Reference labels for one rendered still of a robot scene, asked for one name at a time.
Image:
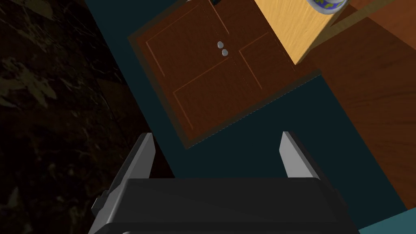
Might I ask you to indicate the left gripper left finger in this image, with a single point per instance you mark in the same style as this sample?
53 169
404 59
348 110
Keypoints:
144 159

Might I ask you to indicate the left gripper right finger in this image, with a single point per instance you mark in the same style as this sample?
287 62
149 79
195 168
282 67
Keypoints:
294 161

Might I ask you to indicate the dark brown two-door cupboard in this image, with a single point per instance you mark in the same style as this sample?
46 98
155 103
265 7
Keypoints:
201 91

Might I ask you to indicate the brown wooden furniture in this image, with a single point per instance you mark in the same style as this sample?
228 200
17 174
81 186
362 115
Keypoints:
373 91

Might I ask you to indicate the grey round cupboard knob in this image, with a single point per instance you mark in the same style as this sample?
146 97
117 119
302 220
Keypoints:
225 52
220 45

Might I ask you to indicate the light yellow wooden table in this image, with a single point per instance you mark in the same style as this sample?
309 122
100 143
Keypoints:
292 29

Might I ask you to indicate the white blue-yellow patterned bowl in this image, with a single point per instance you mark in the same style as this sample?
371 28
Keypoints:
326 6

